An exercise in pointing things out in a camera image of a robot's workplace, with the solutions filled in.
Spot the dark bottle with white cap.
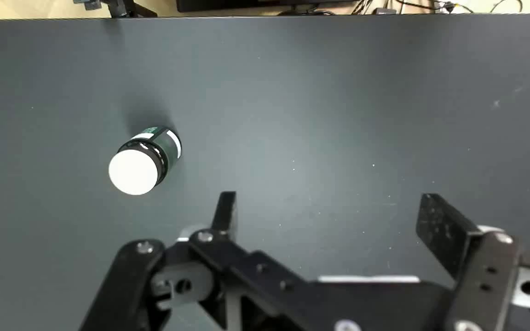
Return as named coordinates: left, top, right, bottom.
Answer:
left=106, top=125, right=182, bottom=197

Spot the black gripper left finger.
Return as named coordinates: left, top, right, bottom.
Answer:
left=211, top=191, right=235, bottom=235

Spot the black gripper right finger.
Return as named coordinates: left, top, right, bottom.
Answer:
left=416, top=193, right=482, bottom=279

